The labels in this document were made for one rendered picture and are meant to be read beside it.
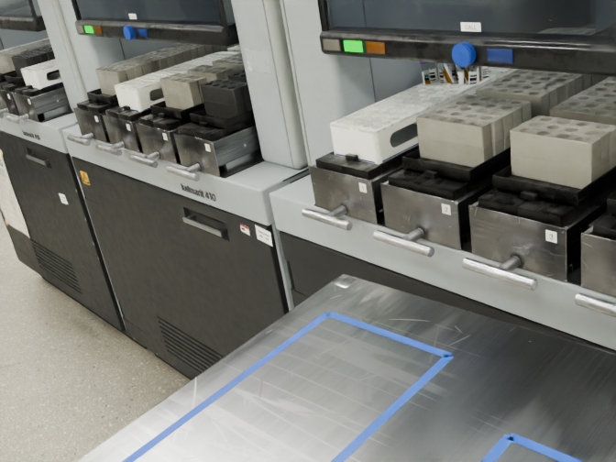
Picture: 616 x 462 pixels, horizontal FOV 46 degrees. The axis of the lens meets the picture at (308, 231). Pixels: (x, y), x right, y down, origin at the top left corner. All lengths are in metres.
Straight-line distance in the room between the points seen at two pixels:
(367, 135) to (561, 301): 0.37
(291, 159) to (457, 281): 0.45
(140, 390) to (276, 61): 1.18
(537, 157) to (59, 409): 1.61
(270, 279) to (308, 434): 0.81
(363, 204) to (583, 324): 0.36
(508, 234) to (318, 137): 0.45
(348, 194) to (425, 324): 0.44
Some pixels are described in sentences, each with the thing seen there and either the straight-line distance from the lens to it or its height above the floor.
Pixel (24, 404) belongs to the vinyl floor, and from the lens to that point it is 2.30.
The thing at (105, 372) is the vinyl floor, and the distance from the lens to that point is 2.29.
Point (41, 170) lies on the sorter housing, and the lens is 2.27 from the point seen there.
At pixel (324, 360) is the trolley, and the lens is 0.66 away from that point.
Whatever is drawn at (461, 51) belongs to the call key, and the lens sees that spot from 0.94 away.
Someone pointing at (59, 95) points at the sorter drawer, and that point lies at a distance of 2.15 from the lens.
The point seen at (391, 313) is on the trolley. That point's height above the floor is 0.82.
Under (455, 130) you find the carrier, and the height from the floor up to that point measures 0.87.
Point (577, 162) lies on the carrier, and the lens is 0.93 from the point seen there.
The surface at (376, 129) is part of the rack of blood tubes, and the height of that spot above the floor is 0.86.
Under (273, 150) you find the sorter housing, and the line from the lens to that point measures 1.37.
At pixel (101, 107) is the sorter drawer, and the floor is 0.82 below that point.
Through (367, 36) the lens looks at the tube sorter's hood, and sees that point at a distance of 1.07.
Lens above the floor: 1.20
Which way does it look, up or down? 25 degrees down
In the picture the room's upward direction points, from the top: 10 degrees counter-clockwise
